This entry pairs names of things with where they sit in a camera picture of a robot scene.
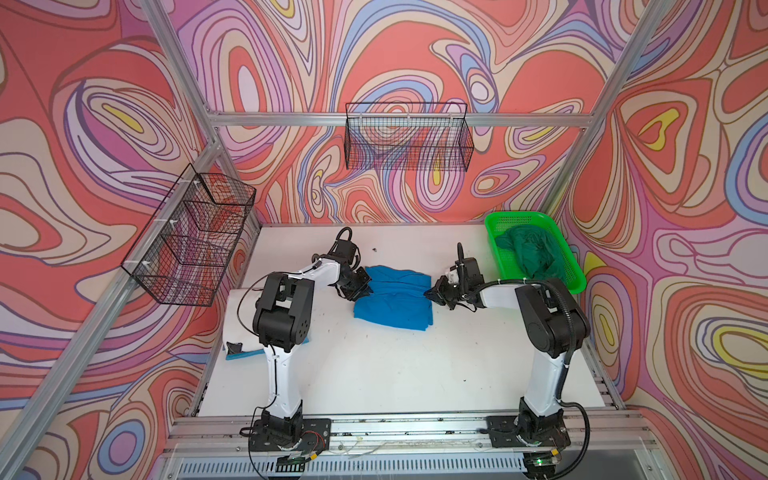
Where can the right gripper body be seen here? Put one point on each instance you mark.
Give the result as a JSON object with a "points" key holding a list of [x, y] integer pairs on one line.
{"points": [[451, 294]]}

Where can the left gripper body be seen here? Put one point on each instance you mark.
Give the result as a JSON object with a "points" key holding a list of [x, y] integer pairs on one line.
{"points": [[358, 285]]}

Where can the blue t-shirt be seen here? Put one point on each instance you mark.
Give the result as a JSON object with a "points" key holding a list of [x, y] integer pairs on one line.
{"points": [[397, 299]]}

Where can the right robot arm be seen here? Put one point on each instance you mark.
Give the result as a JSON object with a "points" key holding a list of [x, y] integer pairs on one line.
{"points": [[555, 326]]}

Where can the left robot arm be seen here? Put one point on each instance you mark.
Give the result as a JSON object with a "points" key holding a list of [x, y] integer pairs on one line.
{"points": [[282, 321]]}

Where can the green plastic basket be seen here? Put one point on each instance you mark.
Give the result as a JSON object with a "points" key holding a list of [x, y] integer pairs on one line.
{"points": [[497, 222]]}

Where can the dark green t-shirt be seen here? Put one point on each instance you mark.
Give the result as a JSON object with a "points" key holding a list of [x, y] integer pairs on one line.
{"points": [[535, 252]]}

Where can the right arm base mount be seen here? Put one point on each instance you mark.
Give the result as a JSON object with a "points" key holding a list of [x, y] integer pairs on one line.
{"points": [[527, 430]]}

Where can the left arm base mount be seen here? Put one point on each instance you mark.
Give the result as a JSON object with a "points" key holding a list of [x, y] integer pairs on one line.
{"points": [[306, 435]]}

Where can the black wire basket back wall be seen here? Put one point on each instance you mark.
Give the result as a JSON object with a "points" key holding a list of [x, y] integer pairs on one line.
{"points": [[437, 144]]}

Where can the black wire basket wall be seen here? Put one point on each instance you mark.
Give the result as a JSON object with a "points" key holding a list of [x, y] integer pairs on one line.
{"points": [[437, 144], [183, 253]]}

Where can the black wire basket left wall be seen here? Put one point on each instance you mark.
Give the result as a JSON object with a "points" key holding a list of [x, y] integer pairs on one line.
{"points": [[183, 253]]}

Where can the aluminium frame back bar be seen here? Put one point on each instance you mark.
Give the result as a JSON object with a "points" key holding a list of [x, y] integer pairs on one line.
{"points": [[220, 119]]}

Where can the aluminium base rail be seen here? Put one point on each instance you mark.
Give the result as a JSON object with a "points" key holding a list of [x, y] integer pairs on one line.
{"points": [[611, 444]]}

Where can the aluminium frame right post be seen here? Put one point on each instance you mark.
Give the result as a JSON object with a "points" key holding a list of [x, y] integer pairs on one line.
{"points": [[630, 56]]}

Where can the aluminium frame post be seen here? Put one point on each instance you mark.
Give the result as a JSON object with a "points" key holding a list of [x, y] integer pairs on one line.
{"points": [[102, 124], [630, 56]]}

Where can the aluminium frame left post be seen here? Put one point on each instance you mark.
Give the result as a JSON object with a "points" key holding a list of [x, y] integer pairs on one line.
{"points": [[102, 124]]}

